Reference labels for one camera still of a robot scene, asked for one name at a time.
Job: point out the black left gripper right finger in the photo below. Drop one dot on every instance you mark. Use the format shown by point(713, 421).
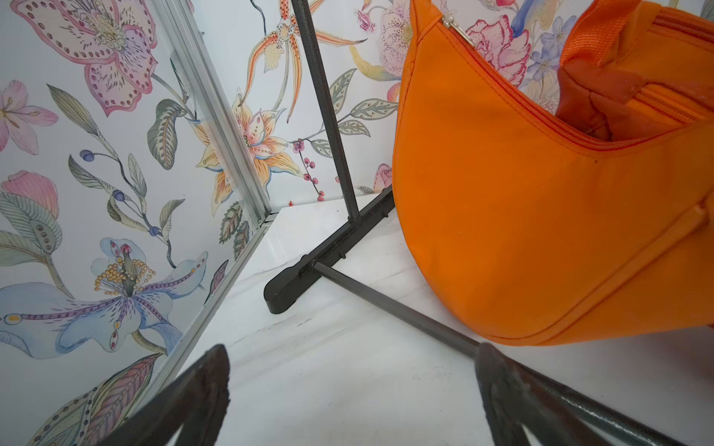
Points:
point(513, 402)

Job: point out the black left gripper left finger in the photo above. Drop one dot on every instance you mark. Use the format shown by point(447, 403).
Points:
point(190, 411)

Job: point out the bright orange crescent bag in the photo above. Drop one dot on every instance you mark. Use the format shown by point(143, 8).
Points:
point(594, 222)

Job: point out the black metal clothes rack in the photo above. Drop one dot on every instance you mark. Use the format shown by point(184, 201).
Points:
point(584, 421)

